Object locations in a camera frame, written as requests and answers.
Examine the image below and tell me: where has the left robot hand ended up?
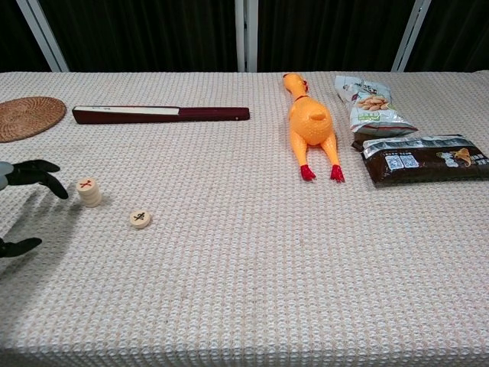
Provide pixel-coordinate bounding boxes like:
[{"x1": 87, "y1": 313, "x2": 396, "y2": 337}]
[{"x1": 0, "y1": 159, "x2": 70, "y2": 259}]

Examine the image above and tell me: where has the wooden chess piece red character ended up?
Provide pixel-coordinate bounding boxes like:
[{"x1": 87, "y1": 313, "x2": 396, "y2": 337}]
[{"x1": 76, "y1": 177, "x2": 99, "y2": 196}]

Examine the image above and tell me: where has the round woven rattan coaster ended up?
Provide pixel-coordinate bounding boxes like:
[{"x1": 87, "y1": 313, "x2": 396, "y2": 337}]
[{"x1": 0, "y1": 96, "x2": 67, "y2": 144}]

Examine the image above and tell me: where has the dark curtain panel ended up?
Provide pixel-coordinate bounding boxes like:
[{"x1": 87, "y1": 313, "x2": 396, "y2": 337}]
[
  {"x1": 0, "y1": 0, "x2": 53, "y2": 73},
  {"x1": 257, "y1": 0, "x2": 416, "y2": 73},
  {"x1": 404, "y1": 0, "x2": 489, "y2": 73},
  {"x1": 37, "y1": 0, "x2": 237, "y2": 73}
]

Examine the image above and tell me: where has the beige waffle tablecloth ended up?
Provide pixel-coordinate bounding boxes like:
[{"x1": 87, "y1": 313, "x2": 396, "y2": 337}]
[{"x1": 0, "y1": 70, "x2": 489, "y2": 367}]

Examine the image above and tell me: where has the yellow rubber chicken toy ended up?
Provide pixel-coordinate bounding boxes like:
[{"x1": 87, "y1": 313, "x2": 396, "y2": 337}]
[{"x1": 282, "y1": 73, "x2": 346, "y2": 184}]

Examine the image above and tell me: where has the pale green nut snack bag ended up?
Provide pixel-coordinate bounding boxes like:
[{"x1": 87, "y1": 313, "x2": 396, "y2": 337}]
[{"x1": 334, "y1": 74, "x2": 419, "y2": 139}]

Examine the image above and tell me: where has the brown snack packet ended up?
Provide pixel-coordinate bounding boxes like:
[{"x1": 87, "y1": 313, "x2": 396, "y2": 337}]
[{"x1": 351, "y1": 133, "x2": 489, "y2": 188}]

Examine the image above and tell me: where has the white metal frame post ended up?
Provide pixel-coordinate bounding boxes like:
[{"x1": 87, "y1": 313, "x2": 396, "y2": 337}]
[
  {"x1": 234, "y1": 0, "x2": 259, "y2": 73},
  {"x1": 15, "y1": 0, "x2": 70, "y2": 73},
  {"x1": 390, "y1": 0, "x2": 433, "y2": 73}
]

